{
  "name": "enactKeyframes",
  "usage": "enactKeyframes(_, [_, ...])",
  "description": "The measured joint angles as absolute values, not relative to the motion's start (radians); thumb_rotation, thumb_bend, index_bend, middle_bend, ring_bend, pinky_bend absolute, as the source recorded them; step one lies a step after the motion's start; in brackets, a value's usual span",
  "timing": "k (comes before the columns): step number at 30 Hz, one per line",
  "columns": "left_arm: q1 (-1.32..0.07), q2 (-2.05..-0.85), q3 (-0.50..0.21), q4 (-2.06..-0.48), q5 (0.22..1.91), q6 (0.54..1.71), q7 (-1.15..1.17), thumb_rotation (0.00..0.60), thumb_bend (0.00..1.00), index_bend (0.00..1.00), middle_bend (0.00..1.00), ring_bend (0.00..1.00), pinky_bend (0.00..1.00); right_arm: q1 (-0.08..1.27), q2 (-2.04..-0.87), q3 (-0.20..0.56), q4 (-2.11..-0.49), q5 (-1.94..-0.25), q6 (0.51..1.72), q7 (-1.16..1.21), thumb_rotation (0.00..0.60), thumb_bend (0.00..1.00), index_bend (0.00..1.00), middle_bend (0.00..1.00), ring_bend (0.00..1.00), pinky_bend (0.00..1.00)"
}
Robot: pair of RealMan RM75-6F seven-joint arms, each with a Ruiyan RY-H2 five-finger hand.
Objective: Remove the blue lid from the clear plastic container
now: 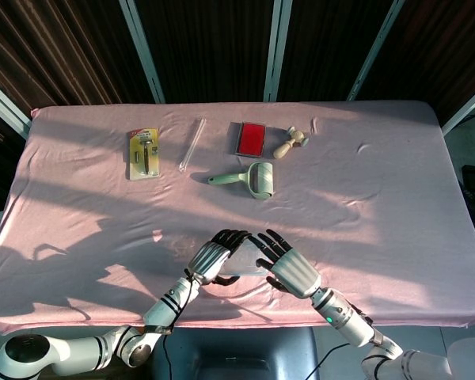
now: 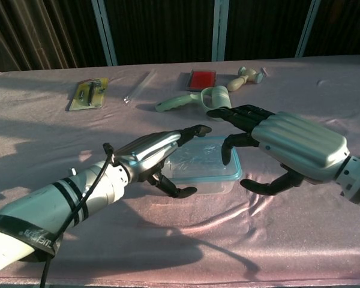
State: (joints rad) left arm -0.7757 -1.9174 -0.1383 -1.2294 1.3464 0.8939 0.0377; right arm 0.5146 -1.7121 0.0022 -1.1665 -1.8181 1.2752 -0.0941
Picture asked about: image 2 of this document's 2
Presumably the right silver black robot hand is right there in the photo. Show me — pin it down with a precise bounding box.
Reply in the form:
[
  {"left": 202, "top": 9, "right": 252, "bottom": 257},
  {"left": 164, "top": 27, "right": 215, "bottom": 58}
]
[{"left": 206, "top": 104, "right": 350, "bottom": 196}]

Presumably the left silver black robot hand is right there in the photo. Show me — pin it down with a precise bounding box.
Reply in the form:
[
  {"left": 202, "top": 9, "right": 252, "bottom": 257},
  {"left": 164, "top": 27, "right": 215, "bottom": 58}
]
[{"left": 112, "top": 124, "right": 213, "bottom": 199}]

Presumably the blue container lid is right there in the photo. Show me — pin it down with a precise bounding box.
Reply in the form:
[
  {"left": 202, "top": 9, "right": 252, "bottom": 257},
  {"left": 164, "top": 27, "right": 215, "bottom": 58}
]
[{"left": 164, "top": 135, "right": 244, "bottom": 184}]

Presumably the clear plastic container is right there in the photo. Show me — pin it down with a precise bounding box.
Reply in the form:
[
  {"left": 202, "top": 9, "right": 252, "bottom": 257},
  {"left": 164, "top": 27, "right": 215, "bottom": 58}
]
[{"left": 167, "top": 172, "right": 241, "bottom": 196}]

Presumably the green lint roller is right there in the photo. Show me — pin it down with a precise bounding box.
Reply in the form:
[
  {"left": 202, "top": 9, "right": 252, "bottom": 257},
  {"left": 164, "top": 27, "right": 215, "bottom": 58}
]
[{"left": 154, "top": 85, "right": 232, "bottom": 113}]

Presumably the clear glass tube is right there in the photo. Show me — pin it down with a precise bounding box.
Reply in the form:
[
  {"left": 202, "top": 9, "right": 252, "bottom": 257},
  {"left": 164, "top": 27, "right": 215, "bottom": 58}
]
[{"left": 123, "top": 70, "right": 156, "bottom": 105}]

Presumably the razor in yellow blister pack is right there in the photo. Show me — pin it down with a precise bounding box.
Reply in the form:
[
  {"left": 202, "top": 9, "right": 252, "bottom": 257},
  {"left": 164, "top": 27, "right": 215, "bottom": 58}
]
[{"left": 68, "top": 77, "right": 109, "bottom": 112}]

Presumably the red ink pad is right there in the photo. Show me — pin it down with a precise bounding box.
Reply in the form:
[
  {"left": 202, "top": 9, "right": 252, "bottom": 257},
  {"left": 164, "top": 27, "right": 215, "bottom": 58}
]
[{"left": 185, "top": 69, "right": 218, "bottom": 91}]

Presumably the pink tablecloth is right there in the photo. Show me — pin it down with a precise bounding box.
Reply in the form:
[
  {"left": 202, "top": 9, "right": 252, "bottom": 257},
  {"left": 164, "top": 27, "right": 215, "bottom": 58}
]
[{"left": 0, "top": 55, "right": 360, "bottom": 286}]

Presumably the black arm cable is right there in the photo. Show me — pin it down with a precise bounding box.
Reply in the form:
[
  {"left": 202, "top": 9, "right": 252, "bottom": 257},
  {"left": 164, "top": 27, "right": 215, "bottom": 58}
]
[{"left": 40, "top": 142, "right": 115, "bottom": 288}]

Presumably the grey metal frame post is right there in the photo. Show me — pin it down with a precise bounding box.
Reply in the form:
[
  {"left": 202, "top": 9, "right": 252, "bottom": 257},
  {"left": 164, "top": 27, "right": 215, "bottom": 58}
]
[
  {"left": 295, "top": 0, "right": 322, "bottom": 58},
  {"left": 211, "top": 0, "right": 230, "bottom": 62},
  {"left": 91, "top": 0, "right": 118, "bottom": 67}
]

